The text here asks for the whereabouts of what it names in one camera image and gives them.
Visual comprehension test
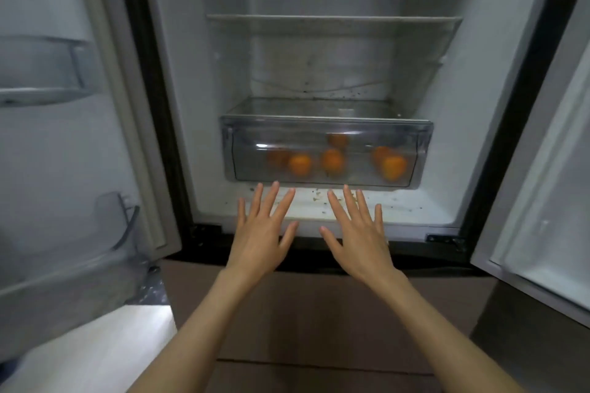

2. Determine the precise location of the clear crisper drawer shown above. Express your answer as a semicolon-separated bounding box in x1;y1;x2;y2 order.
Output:
220;114;434;191

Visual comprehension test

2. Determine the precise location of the person's right forearm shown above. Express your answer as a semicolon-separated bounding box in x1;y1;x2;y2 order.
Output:
368;268;526;393

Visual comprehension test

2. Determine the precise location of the person's left hand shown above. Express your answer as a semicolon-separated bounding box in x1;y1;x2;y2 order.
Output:
224;181;299;281

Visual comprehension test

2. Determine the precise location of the silver pink refrigerator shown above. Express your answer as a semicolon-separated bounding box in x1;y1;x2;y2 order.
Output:
0;0;590;393

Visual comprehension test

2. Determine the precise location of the person's right hand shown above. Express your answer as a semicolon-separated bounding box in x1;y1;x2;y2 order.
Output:
319;184;403;287

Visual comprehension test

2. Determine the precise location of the person's left forearm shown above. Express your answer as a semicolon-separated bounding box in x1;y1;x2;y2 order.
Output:
127;268;273;393

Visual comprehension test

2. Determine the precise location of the clear door bin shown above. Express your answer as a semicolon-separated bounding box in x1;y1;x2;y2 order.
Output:
0;192;153;348
0;34;100;108

